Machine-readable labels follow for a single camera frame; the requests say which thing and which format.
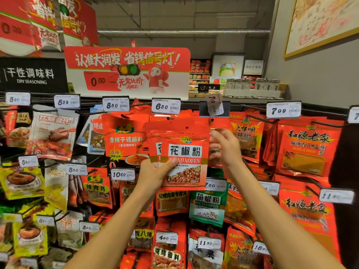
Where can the person's right hand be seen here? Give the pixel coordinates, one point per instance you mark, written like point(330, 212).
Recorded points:
point(231, 154)

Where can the person's left hand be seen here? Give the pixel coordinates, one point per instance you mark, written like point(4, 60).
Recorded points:
point(148, 179)

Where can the person's right thumb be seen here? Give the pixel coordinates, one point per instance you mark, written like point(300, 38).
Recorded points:
point(215, 158)

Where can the person's left thumb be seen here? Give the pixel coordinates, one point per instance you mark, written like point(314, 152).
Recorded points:
point(169, 164)

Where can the red peppercorn picture spice packet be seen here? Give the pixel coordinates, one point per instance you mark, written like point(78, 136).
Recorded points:
point(185, 156)

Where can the red spice packet gold band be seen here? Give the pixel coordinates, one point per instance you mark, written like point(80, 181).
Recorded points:
point(153, 145)

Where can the person's left forearm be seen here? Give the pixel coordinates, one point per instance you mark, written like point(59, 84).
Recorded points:
point(112, 235)

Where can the person's right forearm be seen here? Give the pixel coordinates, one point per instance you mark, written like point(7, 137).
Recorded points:
point(274, 221)

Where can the white price tag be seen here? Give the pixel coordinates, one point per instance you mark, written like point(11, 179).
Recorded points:
point(166, 106)
point(76, 169)
point(336, 196)
point(12, 218)
point(45, 221)
point(89, 227)
point(28, 161)
point(270, 188)
point(216, 185)
point(283, 110)
point(167, 238)
point(28, 263)
point(116, 104)
point(123, 174)
point(215, 105)
point(67, 101)
point(18, 98)
point(260, 248)
point(209, 243)
point(354, 115)

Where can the red skewer seasoning packet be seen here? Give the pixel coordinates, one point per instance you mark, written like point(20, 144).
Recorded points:
point(171, 201)

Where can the red chili seasoning packet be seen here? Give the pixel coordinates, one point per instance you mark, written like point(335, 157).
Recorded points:
point(249, 140)

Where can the black price tag holder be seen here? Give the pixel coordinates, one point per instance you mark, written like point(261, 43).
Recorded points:
point(203, 110)

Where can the green white pepper powder packet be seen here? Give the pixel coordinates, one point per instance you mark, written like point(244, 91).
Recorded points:
point(207, 207)

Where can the red spice packet clear window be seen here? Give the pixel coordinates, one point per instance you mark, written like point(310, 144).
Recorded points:
point(126, 193)

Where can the red dipping spice packet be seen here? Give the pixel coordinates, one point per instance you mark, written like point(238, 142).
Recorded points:
point(123, 140)

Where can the orange red powder packet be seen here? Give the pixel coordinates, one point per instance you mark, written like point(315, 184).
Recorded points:
point(237, 210)

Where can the small black sign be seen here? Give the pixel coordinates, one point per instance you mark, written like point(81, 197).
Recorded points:
point(209, 87)

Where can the white shelf tray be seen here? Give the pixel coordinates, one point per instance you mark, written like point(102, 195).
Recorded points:
point(252, 93)

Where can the red meat seasoning packet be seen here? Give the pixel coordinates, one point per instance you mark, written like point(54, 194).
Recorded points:
point(96, 190)

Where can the star anise clear packet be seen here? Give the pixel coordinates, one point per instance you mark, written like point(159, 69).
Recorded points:
point(141, 238)

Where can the white blue seasoning packet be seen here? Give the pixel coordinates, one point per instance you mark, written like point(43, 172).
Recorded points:
point(95, 137)

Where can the row of glass spice jars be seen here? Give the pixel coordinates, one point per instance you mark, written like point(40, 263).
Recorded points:
point(252, 84)

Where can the shelf of red goods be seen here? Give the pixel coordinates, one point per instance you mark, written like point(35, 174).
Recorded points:
point(199, 72)

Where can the large red gold window packet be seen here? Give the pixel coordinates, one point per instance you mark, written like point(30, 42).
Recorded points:
point(307, 148)
point(311, 215)

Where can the red barbecue seasoning packet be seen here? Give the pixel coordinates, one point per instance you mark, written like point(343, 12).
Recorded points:
point(168, 257)

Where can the white framed picture sign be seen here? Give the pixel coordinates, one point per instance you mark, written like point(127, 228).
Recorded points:
point(227, 65)

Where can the brown spice packets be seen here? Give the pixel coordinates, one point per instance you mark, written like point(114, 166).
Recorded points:
point(77, 191)

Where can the small white notice sign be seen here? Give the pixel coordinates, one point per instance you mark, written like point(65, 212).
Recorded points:
point(253, 67)

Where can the red flame print packet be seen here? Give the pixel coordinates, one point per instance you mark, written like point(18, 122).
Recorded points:
point(238, 254)

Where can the red white label packet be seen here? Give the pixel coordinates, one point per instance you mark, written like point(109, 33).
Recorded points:
point(204, 257)

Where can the red white promotion sign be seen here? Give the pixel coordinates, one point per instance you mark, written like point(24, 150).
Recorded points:
point(126, 72)

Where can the yellow white seasoning packet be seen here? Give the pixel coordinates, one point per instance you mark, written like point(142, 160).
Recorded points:
point(56, 187)

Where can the grey white seasoning packet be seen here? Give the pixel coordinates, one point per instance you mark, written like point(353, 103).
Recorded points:
point(68, 229)

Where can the white rib picture sauce packet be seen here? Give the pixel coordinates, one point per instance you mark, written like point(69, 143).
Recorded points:
point(53, 134)

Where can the grey ceiling pipe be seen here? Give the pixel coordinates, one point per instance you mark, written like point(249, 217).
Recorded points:
point(182, 31)

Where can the yellow bowl picture packet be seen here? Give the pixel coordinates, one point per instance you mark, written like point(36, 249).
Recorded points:
point(29, 238)
point(21, 182)

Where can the dark noodle picture packet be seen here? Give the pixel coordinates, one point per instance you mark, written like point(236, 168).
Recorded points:
point(18, 128)

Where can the black aisle sign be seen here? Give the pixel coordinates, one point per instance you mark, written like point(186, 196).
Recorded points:
point(30, 75)

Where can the hanging red white banner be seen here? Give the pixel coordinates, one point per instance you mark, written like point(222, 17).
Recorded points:
point(25, 25)
point(78, 19)

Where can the gold framed wall poster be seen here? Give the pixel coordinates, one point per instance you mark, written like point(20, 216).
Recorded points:
point(319, 22)

